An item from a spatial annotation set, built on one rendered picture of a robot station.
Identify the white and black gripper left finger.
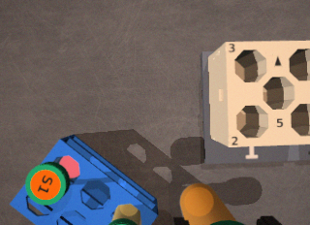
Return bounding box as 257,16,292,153
172,217,190,225

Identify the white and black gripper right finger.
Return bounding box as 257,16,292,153
257,215,282,225

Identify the blue tube rack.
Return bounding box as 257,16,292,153
12,135,158,225

